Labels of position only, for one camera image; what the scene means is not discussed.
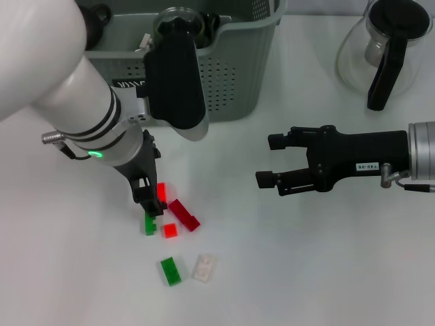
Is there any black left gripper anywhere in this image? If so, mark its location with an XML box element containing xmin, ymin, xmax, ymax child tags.
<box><xmin>114</xmin><ymin>128</ymin><xmax>169</xmax><ymax>219</ymax></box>

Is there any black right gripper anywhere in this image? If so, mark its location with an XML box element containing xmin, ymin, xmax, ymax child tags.
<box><xmin>254</xmin><ymin>124</ymin><xmax>411</xmax><ymax>198</ymax></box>

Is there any green notched brick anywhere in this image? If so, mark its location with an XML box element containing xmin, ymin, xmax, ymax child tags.
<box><xmin>143</xmin><ymin>211</ymin><xmax>159</xmax><ymax>236</ymax></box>

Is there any white toy brick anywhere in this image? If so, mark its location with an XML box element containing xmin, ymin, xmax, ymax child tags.
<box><xmin>137</xmin><ymin>33</ymin><xmax>153</xmax><ymax>52</ymax></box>
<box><xmin>191</xmin><ymin>253</ymin><xmax>218</xmax><ymax>283</ymax></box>

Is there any glass teacup black sleeve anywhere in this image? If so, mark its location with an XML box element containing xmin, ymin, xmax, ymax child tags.
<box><xmin>152</xmin><ymin>8</ymin><xmax>222</xmax><ymax>49</ymax></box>

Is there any grey perforated storage bin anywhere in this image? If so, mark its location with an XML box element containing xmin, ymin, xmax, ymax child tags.
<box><xmin>81</xmin><ymin>0</ymin><xmax>289</xmax><ymax>127</ymax></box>

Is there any bright red rectangular brick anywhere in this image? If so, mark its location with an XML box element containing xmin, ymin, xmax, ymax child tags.
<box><xmin>156</xmin><ymin>182</ymin><xmax>169</xmax><ymax>204</ymax></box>

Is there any dark red long brick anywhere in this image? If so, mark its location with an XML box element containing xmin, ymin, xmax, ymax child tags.
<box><xmin>168</xmin><ymin>199</ymin><xmax>201</xmax><ymax>234</ymax></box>

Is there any green rectangular brick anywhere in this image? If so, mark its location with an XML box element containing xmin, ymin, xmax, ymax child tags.
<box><xmin>159</xmin><ymin>257</ymin><xmax>183</xmax><ymax>287</ymax></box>

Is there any right gripper silver connector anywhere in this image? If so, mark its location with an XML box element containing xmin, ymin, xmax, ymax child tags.
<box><xmin>379</xmin><ymin>162</ymin><xmax>394</xmax><ymax>189</ymax></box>

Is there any gripper silver connector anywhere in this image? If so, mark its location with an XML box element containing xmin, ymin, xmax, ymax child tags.
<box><xmin>379</xmin><ymin>162</ymin><xmax>394</xmax><ymax>189</ymax></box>
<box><xmin>41</xmin><ymin>132</ymin><xmax>66</xmax><ymax>144</ymax></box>

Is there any left gripper silver connector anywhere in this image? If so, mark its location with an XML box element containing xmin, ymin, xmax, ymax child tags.
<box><xmin>41</xmin><ymin>132</ymin><xmax>66</xmax><ymax>144</ymax></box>

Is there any dark clay teapot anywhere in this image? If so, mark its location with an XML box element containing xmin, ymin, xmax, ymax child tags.
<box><xmin>80</xmin><ymin>3</ymin><xmax>113</xmax><ymax>52</ymax></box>

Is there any left gripper grey cable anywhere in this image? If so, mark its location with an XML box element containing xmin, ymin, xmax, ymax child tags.
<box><xmin>56</xmin><ymin>141</ymin><xmax>90</xmax><ymax>161</ymax></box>

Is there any glass pitcher black handle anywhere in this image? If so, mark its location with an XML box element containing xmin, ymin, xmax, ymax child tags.
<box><xmin>335</xmin><ymin>0</ymin><xmax>432</xmax><ymax>112</ymax></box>

